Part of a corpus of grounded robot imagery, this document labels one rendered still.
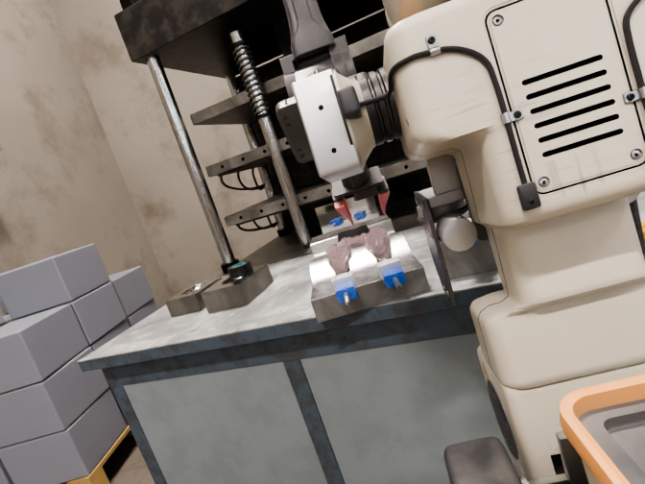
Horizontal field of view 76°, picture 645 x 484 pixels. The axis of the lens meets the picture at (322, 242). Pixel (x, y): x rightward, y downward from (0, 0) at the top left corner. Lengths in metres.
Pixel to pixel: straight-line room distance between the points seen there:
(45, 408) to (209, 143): 3.11
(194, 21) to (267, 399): 1.47
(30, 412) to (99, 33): 3.89
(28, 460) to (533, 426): 2.24
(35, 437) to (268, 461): 1.31
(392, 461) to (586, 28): 1.05
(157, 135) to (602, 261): 4.61
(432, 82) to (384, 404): 0.87
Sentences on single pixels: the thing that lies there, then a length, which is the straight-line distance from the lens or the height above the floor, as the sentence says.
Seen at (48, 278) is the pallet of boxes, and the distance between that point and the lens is 2.53.
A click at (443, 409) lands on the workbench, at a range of 1.12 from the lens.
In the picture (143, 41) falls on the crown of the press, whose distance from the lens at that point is 2.11.
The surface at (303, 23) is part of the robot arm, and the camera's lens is 0.67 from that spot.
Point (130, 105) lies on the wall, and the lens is 5.03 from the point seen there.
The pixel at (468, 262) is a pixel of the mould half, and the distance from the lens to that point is 0.96.
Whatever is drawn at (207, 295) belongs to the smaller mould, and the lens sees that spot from 1.37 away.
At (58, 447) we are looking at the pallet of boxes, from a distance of 2.39.
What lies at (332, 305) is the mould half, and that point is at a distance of 0.94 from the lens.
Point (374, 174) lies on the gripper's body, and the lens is 0.85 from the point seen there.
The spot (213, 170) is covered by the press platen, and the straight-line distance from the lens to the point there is 2.04.
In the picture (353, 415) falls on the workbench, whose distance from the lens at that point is 1.18.
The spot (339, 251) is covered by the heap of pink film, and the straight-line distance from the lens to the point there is 1.09.
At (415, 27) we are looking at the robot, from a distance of 0.44.
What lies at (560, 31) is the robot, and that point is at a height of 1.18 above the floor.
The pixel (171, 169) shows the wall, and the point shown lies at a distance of 4.83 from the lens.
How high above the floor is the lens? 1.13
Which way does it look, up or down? 10 degrees down
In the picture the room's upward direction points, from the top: 18 degrees counter-clockwise
